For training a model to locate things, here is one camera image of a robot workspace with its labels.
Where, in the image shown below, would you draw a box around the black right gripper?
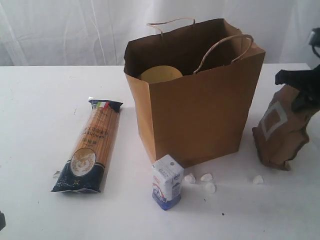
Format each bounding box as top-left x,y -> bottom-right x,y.
275,27 -> 320,112

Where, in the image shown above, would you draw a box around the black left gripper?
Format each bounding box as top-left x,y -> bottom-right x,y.
0,211 -> 6,229

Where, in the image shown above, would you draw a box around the brown kraft pouch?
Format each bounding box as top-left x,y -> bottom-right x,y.
252,85 -> 320,171

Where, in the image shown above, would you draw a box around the brown paper shopping bag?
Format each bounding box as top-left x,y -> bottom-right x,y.
124,18 -> 266,168

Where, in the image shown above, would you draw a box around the glass nut jar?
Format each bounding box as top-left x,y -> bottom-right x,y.
138,65 -> 183,84

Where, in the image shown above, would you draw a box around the torn clear plastic scrap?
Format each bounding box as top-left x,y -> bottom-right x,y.
52,170 -> 61,179

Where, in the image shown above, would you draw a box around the spaghetti pack, blue ends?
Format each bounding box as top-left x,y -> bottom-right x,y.
51,97 -> 123,193

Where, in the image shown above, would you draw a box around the white garlic clove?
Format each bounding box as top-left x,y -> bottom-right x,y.
205,182 -> 216,194
184,173 -> 196,184
200,173 -> 213,182
252,175 -> 264,185

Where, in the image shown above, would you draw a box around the small white blue milk carton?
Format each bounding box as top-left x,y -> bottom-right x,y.
152,154 -> 184,211

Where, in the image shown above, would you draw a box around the white backdrop curtain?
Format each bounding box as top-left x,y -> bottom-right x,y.
0,0 -> 320,67

